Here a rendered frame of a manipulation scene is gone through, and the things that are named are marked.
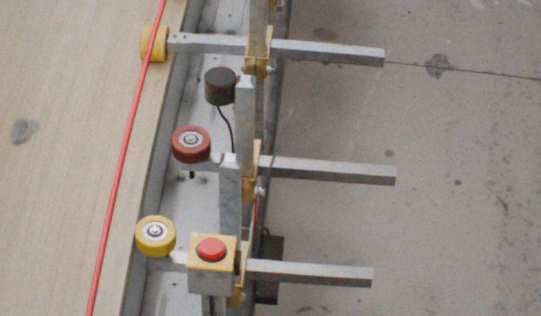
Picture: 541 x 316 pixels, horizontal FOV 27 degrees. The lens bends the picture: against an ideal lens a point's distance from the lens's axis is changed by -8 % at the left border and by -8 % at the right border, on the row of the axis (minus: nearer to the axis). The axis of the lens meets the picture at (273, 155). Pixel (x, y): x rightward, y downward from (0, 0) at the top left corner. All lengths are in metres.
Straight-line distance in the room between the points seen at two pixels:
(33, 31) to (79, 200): 0.56
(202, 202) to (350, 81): 1.34
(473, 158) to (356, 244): 0.53
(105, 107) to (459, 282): 1.31
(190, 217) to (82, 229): 0.45
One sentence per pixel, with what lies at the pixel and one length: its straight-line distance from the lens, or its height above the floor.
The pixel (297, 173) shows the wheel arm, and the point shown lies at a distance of 2.44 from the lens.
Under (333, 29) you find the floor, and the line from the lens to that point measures 4.13.
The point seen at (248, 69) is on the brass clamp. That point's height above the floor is 0.96.
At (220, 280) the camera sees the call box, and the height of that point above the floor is 1.19.
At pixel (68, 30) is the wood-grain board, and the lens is 2.73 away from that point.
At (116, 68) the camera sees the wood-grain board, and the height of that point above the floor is 0.90.
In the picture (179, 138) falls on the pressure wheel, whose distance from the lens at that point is 2.43.
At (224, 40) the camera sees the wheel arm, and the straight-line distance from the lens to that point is 2.57.
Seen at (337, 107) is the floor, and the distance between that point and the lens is 3.83.
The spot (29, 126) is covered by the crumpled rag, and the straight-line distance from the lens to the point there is 2.48.
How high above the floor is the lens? 2.60
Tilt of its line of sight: 45 degrees down
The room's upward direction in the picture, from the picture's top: 2 degrees clockwise
